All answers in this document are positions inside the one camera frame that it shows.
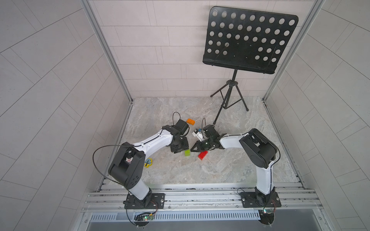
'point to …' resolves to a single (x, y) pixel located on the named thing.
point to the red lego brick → (202, 155)
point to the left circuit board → (141, 221)
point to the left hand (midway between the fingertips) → (188, 148)
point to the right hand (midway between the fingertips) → (192, 150)
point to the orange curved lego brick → (191, 121)
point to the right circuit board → (266, 216)
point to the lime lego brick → (187, 152)
